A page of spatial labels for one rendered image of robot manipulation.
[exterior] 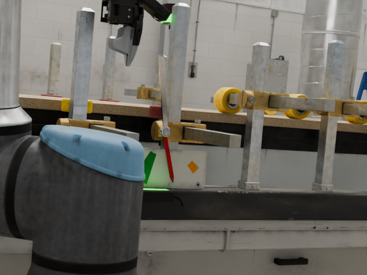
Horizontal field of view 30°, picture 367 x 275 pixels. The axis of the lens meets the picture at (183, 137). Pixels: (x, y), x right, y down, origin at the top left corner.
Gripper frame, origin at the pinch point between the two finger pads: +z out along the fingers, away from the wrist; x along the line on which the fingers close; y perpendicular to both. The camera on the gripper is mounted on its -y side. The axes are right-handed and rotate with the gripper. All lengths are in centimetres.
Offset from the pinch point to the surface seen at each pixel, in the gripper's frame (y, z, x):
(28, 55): -138, -34, -721
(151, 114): -15.6, 12.8, -21.5
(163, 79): -8.7, 3.5, 0.0
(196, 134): -18.0, 16.2, 2.3
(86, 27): 9.6, -7.3, -6.2
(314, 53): -284, -42, -319
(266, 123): -56, 13, -26
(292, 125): -66, 13, -26
